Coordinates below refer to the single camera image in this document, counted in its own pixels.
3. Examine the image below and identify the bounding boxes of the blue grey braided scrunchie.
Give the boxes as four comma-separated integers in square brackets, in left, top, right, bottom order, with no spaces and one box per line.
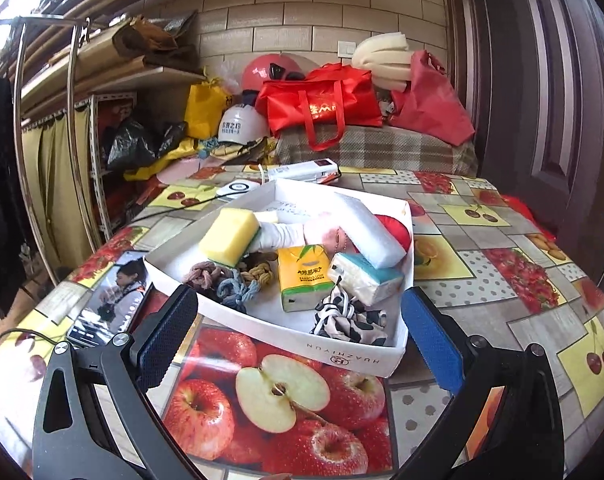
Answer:
[216,269,260,315]

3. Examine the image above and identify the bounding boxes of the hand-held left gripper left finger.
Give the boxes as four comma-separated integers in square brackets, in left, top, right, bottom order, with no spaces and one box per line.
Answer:
[32,284,199,480]

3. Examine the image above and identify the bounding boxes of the white foam block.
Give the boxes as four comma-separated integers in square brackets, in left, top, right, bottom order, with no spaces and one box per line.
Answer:
[327,192,407,270]

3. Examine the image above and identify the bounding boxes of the red helmet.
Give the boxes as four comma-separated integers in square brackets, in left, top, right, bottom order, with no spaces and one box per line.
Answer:
[240,52,318,92]

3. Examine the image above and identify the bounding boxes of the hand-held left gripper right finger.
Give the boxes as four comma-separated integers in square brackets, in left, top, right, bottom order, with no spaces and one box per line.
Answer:
[397,287,565,480]

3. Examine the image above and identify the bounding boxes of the dark brown panel door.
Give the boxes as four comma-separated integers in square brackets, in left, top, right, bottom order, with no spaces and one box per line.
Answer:
[447,0,604,291]

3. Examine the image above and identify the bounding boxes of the red apple plush toy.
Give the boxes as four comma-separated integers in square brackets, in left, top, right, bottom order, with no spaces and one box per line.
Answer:
[374,214,414,253]

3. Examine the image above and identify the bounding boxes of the brown braided scrunchie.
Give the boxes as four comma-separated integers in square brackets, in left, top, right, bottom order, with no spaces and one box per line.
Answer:
[182,260,233,291]

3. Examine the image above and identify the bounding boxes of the plain red fabric bag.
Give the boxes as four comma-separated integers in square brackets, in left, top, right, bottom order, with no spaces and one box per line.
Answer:
[388,50,477,146]

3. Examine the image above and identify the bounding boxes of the pink plush toy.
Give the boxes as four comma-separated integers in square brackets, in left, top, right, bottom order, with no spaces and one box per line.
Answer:
[302,210,363,256]

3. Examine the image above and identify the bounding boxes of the teal white tissue pack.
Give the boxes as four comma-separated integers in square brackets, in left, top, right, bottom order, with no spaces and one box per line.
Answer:
[328,252,405,307]

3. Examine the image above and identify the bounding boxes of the white helmet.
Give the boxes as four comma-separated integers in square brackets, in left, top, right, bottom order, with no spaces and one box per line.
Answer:
[218,102,272,143]

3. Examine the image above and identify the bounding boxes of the yellow curtain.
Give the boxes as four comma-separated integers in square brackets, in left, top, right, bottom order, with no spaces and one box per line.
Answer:
[21,110,98,271]

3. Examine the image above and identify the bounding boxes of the cream foam roll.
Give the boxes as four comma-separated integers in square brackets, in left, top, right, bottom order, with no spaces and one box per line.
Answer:
[351,36,415,92]

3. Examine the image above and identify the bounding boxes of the yellow tissue pack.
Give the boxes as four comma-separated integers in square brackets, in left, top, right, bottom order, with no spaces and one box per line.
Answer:
[277,244,334,313]

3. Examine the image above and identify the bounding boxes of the black white scrunchie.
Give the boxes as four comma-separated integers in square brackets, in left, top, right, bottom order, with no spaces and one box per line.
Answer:
[309,285,389,347]

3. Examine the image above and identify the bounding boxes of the white soft cloth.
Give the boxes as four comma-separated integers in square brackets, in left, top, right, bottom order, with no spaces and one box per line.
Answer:
[254,211,310,252]

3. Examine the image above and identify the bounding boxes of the black phone cable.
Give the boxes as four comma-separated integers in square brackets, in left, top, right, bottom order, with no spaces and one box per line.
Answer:
[0,327,58,356]

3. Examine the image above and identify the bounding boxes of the brown bags on shelf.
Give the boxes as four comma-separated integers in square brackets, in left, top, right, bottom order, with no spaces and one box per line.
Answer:
[112,10,200,73]

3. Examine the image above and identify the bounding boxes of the long white device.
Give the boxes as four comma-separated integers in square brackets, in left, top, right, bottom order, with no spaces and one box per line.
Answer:
[267,159,340,186]

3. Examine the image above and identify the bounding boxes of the white angle-iron shelf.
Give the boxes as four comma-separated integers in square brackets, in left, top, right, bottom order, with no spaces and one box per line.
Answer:
[89,91,138,236]

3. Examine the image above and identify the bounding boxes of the black plastic bag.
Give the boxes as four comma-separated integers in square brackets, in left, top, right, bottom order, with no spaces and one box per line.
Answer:
[107,119,188,171]

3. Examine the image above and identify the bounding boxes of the yellow sponge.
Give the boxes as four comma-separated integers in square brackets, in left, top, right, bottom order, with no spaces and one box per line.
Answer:
[198,207,262,268]

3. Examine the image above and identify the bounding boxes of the yellow paper bag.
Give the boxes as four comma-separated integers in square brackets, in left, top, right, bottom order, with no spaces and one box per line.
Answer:
[183,79,230,140]

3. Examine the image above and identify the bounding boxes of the round white device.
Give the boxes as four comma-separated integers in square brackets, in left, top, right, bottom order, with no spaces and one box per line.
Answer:
[216,179,262,202]

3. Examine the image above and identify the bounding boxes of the yellow crumpled cloth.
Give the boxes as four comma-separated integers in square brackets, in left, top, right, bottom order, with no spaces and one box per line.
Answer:
[124,137,278,181]

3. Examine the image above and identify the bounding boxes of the white cardboard box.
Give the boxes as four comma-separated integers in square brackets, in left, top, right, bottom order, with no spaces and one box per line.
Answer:
[143,177,415,380]

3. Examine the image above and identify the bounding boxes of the tan braided scrunchie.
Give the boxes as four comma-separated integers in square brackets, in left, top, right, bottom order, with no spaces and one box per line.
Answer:
[239,252,279,286]

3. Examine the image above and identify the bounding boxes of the plaid covered bench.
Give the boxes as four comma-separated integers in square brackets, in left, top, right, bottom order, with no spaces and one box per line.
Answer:
[274,122,479,177]

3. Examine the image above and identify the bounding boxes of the smartphone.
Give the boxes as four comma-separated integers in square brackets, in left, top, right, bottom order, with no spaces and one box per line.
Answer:
[66,251,150,347]

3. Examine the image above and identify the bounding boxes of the fruit print tablecloth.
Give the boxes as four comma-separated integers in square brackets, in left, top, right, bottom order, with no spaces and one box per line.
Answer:
[0,162,604,480]

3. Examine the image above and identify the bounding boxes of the black hanging clothing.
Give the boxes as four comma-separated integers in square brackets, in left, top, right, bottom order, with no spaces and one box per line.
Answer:
[0,77,33,323]

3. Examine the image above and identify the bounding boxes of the chrome tube rack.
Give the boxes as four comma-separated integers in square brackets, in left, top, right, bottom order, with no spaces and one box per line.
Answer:
[0,15,113,281]

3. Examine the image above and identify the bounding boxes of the red tote bag with handles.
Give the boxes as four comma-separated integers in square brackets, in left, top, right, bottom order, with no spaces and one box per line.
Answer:
[254,62,383,152]

